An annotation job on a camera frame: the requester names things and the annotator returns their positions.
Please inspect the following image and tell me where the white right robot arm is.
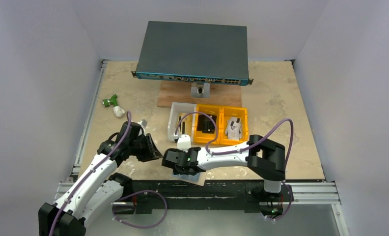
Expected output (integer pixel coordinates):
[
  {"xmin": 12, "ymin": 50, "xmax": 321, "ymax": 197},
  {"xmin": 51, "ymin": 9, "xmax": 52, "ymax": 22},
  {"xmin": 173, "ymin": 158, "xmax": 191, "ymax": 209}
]
[{"xmin": 162, "ymin": 135, "xmax": 286, "ymax": 194}]

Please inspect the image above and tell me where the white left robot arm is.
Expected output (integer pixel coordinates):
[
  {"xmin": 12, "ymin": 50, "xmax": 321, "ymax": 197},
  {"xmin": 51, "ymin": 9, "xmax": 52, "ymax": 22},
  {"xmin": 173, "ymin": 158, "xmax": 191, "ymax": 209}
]
[{"xmin": 38, "ymin": 120, "xmax": 162, "ymax": 236}]

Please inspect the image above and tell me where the gold cards stack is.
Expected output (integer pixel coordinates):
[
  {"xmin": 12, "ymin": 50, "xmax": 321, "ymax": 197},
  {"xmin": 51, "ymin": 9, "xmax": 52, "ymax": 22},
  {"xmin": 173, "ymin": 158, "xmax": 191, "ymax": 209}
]
[{"xmin": 177, "ymin": 113, "xmax": 193, "ymax": 136}]

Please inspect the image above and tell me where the black VIP cards stack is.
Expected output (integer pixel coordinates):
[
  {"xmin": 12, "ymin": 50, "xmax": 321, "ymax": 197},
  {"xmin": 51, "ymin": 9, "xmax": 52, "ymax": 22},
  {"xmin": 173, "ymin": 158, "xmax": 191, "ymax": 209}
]
[{"xmin": 196, "ymin": 115, "xmax": 216, "ymax": 134}]

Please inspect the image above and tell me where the silver cards stack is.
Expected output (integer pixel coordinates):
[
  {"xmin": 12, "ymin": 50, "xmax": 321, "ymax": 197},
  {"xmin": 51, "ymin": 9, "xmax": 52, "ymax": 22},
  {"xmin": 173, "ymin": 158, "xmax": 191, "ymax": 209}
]
[{"xmin": 224, "ymin": 117, "xmax": 242, "ymax": 141}]

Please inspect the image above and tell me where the green white pipe fitting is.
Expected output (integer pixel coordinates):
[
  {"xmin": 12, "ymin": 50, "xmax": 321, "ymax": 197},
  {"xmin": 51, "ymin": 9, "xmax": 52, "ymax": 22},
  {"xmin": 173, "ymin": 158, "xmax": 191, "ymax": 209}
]
[{"xmin": 102, "ymin": 94, "xmax": 125, "ymax": 118}]

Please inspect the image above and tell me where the white plastic bin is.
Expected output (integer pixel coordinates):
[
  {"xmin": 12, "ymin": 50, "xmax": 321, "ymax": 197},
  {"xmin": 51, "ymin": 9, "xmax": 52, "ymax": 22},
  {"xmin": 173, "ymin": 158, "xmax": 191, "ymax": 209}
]
[{"xmin": 167, "ymin": 102, "xmax": 197, "ymax": 141}]

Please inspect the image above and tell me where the yellow middle plastic bin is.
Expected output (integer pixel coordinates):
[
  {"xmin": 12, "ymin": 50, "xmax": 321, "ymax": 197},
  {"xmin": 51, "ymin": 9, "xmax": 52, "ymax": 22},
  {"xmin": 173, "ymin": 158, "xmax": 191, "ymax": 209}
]
[{"xmin": 194, "ymin": 104, "xmax": 221, "ymax": 145}]

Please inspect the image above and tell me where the yellow plastic bin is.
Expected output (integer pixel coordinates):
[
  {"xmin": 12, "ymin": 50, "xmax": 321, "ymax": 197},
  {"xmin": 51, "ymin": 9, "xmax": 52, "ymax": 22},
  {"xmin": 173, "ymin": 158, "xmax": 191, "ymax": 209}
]
[
  {"xmin": 194, "ymin": 104, "xmax": 221, "ymax": 145},
  {"xmin": 219, "ymin": 106, "xmax": 249, "ymax": 146}
]

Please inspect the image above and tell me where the wooden board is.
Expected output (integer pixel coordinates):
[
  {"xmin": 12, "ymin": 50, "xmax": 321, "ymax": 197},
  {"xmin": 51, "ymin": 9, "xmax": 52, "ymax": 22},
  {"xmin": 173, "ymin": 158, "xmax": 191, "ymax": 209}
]
[{"xmin": 157, "ymin": 81, "xmax": 242, "ymax": 108}]

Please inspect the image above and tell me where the yellow right plastic bin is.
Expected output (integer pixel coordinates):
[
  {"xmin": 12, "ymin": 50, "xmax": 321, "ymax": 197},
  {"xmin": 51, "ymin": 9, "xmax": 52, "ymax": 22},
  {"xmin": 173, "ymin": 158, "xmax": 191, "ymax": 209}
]
[{"xmin": 219, "ymin": 106, "xmax": 249, "ymax": 146}]

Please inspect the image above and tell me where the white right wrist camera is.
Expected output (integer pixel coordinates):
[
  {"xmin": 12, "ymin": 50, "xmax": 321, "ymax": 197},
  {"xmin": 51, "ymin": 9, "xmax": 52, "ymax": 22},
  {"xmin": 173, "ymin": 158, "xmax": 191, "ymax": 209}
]
[{"xmin": 177, "ymin": 134, "xmax": 192, "ymax": 152}]

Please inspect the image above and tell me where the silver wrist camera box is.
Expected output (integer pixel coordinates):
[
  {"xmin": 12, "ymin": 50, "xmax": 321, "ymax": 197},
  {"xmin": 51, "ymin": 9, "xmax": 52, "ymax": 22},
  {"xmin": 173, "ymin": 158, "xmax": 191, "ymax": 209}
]
[{"xmin": 138, "ymin": 119, "xmax": 148, "ymax": 130}]

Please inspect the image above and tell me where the black front rail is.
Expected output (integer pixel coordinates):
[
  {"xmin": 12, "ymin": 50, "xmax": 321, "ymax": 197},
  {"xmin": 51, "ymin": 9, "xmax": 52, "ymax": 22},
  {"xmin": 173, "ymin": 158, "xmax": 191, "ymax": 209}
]
[{"xmin": 105, "ymin": 173, "xmax": 294, "ymax": 217}]

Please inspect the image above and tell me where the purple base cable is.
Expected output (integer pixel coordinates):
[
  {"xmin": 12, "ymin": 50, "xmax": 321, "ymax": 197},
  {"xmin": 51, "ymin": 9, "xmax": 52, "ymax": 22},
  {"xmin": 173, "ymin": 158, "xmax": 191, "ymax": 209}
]
[{"xmin": 111, "ymin": 190, "xmax": 168, "ymax": 230}]

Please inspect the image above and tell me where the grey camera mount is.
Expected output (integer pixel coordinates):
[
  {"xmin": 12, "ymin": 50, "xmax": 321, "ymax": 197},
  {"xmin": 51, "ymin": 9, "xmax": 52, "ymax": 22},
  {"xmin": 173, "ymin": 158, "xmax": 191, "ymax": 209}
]
[{"xmin": 191, "ymin": 82, "xmax": 210, "ymax": 98}]

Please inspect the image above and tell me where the grey network switch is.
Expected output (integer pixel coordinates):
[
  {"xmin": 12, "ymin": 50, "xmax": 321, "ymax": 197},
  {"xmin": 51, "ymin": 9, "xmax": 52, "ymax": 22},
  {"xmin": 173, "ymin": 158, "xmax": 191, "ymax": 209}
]
[{"xmin": 132, "ymin": 21, "xmax": 253, "ymax": 86}]

